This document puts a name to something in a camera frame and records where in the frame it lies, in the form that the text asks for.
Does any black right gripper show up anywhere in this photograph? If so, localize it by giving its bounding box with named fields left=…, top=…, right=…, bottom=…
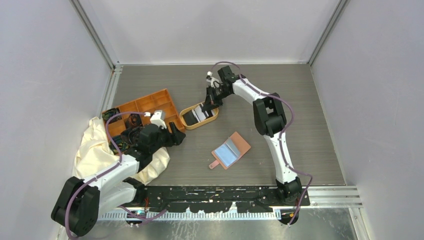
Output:
left=202, top=85, right=232, bottom=113

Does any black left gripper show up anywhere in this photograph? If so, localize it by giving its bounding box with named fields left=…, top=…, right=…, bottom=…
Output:
left=149, top=121, right=185, bottom=154

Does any black card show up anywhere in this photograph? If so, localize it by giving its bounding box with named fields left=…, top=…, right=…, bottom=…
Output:
left=182, top=110, right=199, bottom=126
left=203, top=109, right=216, bottom=119

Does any oval wooden card tray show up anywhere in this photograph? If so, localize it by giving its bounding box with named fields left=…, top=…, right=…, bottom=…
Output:
left=179, top=102, right=219, bottom=130

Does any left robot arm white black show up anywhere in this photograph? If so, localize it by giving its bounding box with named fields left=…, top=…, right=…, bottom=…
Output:
left=51, top=122, right=186, bottom=240

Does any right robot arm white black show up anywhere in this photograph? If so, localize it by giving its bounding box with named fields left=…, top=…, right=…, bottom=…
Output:
left=204, top=65, right=304, bottom=206

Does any dark rolled belt lower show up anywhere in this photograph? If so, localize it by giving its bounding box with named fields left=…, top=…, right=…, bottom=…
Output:
left=120, top=126, right=143, bottom=145

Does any dark rolled belt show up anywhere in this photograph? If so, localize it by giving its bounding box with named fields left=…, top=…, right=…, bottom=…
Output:
left=120, top=126, right=143, bottom=145
left=109, top=135, right=130, bottom=155
left=101, top=107, right=122, bottom=124
left=124, top=113, right=143, bottom=129

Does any dark rolled belt middle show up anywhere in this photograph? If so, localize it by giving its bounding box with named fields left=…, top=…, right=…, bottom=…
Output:
left=124, top=113, right=143, bottom=129

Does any dark rolled belt bottom left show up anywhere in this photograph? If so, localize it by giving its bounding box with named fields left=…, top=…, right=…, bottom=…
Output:
left=109, top=135, right=130, bottom=155

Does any orange compartment tray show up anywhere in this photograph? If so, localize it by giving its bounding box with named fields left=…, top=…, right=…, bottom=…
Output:
left=108, top=89, right=186, bottom=137

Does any dark rolled belt upper left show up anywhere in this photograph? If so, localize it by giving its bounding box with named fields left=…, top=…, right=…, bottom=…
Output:
left=101, top=107, right=122, bottom=124

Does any cream cloth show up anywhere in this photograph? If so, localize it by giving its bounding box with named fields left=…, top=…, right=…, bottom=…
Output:
left=72, top=117, right=171, bottom=185

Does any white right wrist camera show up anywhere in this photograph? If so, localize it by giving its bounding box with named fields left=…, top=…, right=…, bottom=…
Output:
left=206, top=71, right=221, bottom=88

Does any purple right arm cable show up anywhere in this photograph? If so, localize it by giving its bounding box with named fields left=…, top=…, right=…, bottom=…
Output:
left=210, top=61, right=314, bottom=226

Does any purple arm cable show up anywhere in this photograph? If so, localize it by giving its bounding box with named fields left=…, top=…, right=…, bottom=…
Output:
left=210, top=61, right=314, bottom=226
left=64, top=111, right=152, bottom=239

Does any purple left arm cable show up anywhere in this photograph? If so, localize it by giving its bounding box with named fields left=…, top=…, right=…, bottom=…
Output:
left=64, top=111, right=152, bottom=239

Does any black mounting base plate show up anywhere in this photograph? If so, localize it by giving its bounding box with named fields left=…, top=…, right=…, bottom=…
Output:
left=124, top=185, right=310, bottom=214

